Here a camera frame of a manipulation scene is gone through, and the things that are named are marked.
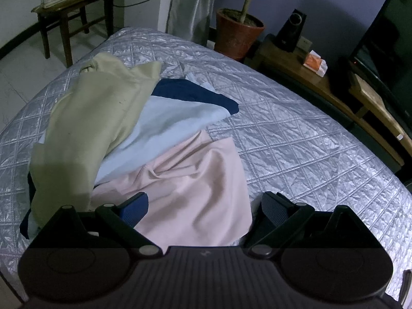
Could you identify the dark wooden chair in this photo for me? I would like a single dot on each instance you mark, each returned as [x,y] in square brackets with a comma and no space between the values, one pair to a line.
[71,18]

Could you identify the black flat screen television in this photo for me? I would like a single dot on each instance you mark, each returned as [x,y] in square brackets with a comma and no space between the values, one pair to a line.
[385,49]

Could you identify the tall potted tree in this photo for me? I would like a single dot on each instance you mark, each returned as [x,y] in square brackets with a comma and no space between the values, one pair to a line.
[236,31]

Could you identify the beige yellow garment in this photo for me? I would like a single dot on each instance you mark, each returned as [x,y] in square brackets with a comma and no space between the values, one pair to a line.
[94,117]

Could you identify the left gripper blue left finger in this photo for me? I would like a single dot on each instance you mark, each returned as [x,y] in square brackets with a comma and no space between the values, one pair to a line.
[124,216]

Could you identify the pink garment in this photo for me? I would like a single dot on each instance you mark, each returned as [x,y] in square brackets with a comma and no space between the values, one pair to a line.
[197,194]

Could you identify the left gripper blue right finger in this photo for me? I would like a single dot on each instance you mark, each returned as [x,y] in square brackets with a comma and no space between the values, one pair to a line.
[282,216]

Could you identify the white navy garment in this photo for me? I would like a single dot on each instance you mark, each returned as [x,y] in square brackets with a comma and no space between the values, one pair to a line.
[176,109]

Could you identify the orange white small box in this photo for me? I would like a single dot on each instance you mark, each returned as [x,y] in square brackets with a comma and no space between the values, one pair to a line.
[315,63]

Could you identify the black desktop speaker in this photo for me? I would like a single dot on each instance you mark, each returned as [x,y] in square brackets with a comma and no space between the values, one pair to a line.
[288,36]

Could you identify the silver quilted bedspread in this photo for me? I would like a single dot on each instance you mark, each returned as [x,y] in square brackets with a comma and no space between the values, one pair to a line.
[285,143]

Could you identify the sheer grey curtain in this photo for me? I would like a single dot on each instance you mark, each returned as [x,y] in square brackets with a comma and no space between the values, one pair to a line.
[190,19]

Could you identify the wooden tv bench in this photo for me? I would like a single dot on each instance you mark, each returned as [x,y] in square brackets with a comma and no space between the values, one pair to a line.
[347,98]

